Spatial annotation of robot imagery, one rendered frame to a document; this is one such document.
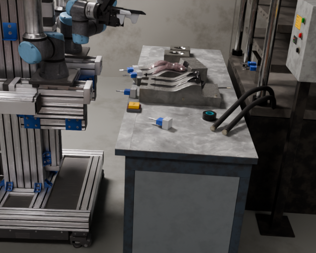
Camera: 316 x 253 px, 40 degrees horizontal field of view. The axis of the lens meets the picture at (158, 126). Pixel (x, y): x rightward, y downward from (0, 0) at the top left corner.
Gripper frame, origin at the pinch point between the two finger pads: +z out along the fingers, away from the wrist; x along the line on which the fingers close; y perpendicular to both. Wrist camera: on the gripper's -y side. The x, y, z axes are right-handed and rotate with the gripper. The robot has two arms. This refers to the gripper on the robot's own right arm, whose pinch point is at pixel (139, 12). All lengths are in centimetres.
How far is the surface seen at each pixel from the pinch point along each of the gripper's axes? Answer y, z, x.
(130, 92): 53, -34, -68
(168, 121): 56, 5, -37
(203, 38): 44, -83, -350
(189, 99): 52, 2, -76
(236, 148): 61, 44, -36
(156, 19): 27, -136, -322
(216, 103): 53, 18, -83
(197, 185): 82, 30, -26
